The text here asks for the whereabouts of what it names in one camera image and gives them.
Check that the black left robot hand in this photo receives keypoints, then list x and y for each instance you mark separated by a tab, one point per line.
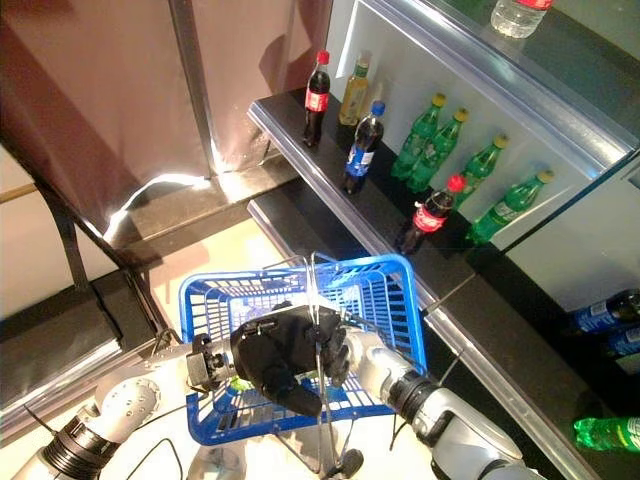
280	345

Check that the silver left robot leg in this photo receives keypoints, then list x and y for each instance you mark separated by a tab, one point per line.
215	465

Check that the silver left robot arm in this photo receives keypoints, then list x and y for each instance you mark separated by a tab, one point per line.
125	400

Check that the black metal stand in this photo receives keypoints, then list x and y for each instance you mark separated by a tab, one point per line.
50	325

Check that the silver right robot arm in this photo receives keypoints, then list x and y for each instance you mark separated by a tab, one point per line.
450	425

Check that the water bottle red label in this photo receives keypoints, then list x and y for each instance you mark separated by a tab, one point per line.
520	17

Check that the Coca-Cola bottle red label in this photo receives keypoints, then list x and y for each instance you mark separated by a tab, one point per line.
430	217
316	100

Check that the Pepsi bottle blue label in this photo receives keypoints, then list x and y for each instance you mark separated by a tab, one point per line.
362	152
605	312
625	342

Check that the small yellow tea bottle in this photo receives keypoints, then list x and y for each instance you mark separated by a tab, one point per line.
354	97

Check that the blue plastic shopping basket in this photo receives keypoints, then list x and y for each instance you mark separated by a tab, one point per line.
210	430

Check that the silver robot leg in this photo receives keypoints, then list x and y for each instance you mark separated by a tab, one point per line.
215	465
350	460

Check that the silver right robot leg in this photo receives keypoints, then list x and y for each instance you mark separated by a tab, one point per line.
350	460

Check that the silver metal post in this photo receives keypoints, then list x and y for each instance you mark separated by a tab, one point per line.
192	90

